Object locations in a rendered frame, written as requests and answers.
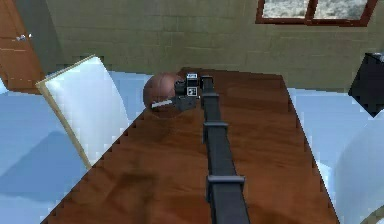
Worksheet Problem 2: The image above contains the brown wooden table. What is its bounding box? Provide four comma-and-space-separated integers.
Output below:
39, 67, 341, 224

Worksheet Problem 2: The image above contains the red-brown framed window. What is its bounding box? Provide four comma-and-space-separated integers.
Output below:
255, 0, 380, 28

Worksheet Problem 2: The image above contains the brown wooden room door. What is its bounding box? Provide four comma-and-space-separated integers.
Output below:
0, 0, 46, 95

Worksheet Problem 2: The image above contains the silver door handle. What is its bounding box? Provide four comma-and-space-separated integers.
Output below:
15, 32, 34, 42

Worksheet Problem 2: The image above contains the white chair with wooden frame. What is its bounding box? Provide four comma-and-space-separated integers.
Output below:
35, 54, 130, 170
333, 109, 384, 224

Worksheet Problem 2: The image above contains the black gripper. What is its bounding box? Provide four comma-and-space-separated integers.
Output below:
151, 78, 198, 112

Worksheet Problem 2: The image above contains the brown basketball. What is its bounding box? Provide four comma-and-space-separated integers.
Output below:
142, 72, 186, 113

